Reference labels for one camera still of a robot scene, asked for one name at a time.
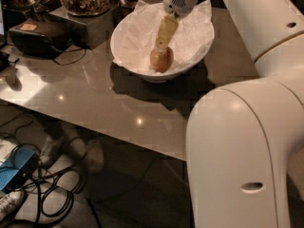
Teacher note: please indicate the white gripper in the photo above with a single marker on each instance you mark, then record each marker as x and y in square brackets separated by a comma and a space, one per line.
[180, 3]

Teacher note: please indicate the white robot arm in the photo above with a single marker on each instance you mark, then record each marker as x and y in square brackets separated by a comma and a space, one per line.
[240, 136]

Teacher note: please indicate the white bowl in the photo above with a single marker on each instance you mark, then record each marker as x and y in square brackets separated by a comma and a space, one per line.
[202, 41]

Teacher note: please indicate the white paper liner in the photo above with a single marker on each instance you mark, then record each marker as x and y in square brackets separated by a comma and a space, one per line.
[136, 35]

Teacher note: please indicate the dark box stand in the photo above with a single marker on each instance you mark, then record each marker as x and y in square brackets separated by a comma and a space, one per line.
[87, 32]

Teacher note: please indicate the black device with label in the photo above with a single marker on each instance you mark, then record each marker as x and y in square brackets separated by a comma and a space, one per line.
[40, 39]

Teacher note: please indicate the white shoe under table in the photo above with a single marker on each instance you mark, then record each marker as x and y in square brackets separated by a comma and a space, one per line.
[50, 151]

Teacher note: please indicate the blue box on floor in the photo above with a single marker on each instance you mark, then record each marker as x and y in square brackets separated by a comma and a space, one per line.
[14, 169]

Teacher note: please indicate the white shoe lower left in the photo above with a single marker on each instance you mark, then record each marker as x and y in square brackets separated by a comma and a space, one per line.
[10, 202]

